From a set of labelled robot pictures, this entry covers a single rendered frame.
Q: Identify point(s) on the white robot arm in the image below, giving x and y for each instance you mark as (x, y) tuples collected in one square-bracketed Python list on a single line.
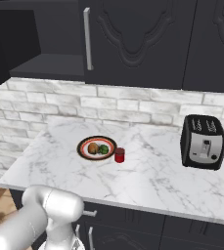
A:
[(50, 208)]

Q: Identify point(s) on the black and silver toaster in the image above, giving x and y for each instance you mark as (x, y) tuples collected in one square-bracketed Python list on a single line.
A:
[(203, 146)]

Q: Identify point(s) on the round plate with red rim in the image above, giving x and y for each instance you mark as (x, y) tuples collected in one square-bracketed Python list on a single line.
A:
[(96, 156)]

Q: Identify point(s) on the dark open wall cabinet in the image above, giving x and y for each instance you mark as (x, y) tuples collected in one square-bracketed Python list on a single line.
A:
[(58, 49)]

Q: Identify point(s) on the dark wall cabinet door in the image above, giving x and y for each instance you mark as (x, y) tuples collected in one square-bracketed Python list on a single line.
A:
[(139, 39), (211, 45)]

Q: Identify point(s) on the red jam jar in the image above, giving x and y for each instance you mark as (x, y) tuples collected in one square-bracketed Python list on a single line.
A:
[(119, 155)]

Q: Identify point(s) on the brown bread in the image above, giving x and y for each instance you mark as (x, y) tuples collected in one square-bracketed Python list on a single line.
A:
[(93, 148)]

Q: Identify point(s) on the dark base cabinet door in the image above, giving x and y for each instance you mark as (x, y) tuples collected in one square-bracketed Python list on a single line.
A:
[(129, 231), (198, 236)]

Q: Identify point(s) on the green avocado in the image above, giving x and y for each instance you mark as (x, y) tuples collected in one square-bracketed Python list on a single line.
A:
[(103, 149)]

